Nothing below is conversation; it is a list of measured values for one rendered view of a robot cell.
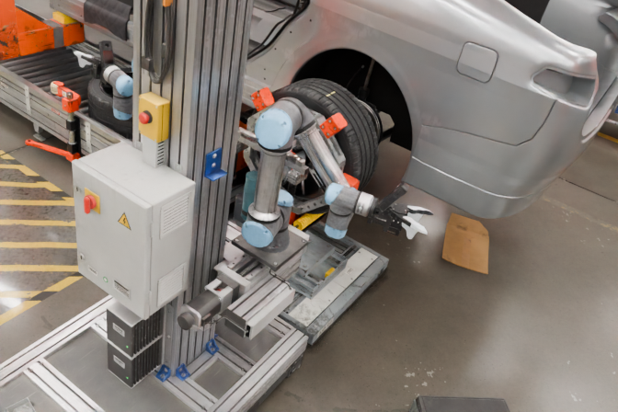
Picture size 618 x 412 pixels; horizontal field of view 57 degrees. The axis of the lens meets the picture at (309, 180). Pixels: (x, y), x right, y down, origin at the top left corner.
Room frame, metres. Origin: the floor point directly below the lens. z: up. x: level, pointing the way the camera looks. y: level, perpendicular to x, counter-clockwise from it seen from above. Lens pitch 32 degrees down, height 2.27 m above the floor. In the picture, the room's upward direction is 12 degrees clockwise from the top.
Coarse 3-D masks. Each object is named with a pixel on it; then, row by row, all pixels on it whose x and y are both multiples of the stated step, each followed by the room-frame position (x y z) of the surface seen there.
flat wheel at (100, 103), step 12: (132, 72) 3.73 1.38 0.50; (96, 84) 3.43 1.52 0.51; (96, 96) 3.27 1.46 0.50; (108, 96) 3.31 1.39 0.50; (96, 108) 3.25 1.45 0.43; (108, 108) 3.21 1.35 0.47; (108, 120) 3.21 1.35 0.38; (120, 120) 3.19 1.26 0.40; (132, 120) 3.20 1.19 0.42; (120, 132) 3.19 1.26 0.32; (132, 132) 3.21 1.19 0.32
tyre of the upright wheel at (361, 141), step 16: (304, 80) 2.67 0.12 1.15; (320, 80) 2.65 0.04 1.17; (288, 96) 2.51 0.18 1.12; (304, 96) 2.47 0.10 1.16; (320, 96) 2.46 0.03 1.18; (336, 96) 2.51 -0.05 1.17; (352, 96) 2.58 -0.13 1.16; (256, 112) 2.59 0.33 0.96; (320, 112) 2.42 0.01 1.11; (336, 112) 2.39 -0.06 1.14; (352, 112) 2.47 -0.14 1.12; (352, 128) 2.39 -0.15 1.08; (368, 128) 2.48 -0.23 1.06; (352, 144) 2.33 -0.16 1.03; (368, 144) 2.42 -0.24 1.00; (352, 160) 2.31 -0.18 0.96; (368, 160) 2.40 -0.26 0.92; (352, 176) 2.31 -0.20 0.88; (368, 176) 2.43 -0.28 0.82; (320, 208) 2.37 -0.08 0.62
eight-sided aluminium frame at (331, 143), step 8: (272, 104) 2.45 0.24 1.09; (312, 112) 2.39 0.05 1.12; (248, 120) 2.50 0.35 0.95; (256, 120) 2.49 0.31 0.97; (320, 120) 2.34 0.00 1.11; (248, 128) 2.51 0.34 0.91; (328, 144) 2.29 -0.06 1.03; (336, 144) 2.32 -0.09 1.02; (248, 152) 2.50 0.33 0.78; (256, 152) 2.54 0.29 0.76; (336, 152) 2.29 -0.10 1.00; (248, 160) 2.49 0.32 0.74; (256, 160) 2.52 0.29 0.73; (336, 160) 2.26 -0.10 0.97; (344, 160) 2.29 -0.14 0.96; (256, 168) 2.47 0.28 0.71; (296, 200) 2.39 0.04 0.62; (312, 200) 2.31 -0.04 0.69; (320, 200) 2.28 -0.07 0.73; (296, 208) 2.33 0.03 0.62; (304, 208) 2.31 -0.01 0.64; (312, 208) 2.29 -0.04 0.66
